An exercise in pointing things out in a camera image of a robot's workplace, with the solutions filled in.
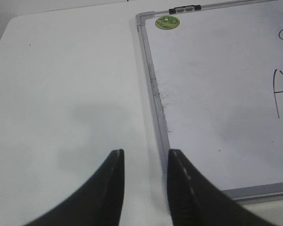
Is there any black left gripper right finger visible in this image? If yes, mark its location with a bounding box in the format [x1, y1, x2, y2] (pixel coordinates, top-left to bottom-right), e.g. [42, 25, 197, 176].
[167, 149, 271, 226]

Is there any black hanging clip on frame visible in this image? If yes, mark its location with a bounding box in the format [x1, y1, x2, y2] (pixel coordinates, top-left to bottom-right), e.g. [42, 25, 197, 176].
[168, 5, 201, 15]

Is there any white board with aluminium frame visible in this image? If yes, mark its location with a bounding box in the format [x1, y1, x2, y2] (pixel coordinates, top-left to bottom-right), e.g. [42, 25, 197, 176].
[136, 0, 283, 202]

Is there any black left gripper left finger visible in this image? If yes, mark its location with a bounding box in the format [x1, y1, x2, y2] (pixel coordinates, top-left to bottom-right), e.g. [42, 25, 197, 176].
[28, 149, 125, 226]

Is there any round green magnet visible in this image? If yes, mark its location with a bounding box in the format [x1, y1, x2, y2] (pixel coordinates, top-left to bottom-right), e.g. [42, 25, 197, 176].
[155, 16, 180, 30]

